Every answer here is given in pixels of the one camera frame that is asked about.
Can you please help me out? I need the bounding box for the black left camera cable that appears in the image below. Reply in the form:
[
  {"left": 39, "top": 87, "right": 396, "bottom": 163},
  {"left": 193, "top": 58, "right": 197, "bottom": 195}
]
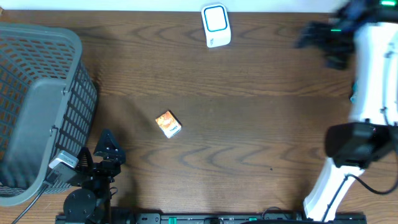
[{"left": 11, "top": 169, "right": 60, "bottom": 224}]

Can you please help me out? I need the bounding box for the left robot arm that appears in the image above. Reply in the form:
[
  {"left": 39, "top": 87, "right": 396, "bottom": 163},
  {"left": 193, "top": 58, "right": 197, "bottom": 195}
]
[{"left": 63, "top": 129, "right": 136, "bottom": 223}]

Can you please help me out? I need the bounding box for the grey plastic shopping basket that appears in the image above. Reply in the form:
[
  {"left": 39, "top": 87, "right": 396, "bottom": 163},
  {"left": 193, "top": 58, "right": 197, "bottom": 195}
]
[{"left": 1, "top": 22, "right": 98, "bottom": 207}]

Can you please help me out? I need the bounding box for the teal mouthwash bottle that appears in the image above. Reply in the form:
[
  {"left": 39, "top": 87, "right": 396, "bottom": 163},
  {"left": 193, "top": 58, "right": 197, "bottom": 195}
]
[{"left": 349, "top": 82, "right": 357, "bottom": 103}]

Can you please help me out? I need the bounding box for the white barcode scanner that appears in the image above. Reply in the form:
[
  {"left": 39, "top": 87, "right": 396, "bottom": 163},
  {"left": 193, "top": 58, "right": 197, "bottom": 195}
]
[{"left": 201, "top": 4, "right": 231, "bottom": 48}]

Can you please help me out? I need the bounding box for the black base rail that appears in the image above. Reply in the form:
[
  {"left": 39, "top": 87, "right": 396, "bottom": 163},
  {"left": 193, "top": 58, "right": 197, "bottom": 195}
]
[{"left": 55, "top": 208, "right": 368, "bottom": 224}]

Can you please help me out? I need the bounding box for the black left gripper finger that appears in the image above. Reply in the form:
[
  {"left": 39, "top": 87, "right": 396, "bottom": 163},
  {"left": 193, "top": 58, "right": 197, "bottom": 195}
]
[
  {"left": 76, "top": 147, "right": 93, "bottom": 173},
  {"left": 94, "top": 129, "right": 126, "bottom": 165}
]

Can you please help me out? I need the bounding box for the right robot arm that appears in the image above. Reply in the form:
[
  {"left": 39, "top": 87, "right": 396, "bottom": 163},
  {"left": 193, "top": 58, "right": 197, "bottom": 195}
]
[{"left": 296, "top": 0, "right": 397, "bottom": 223}]

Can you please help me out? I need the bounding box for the orange snack packet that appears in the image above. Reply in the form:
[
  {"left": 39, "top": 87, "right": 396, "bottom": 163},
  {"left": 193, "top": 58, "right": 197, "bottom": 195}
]
[{"left": 155, "top": 111, "right": 182, "bottom": 139}]

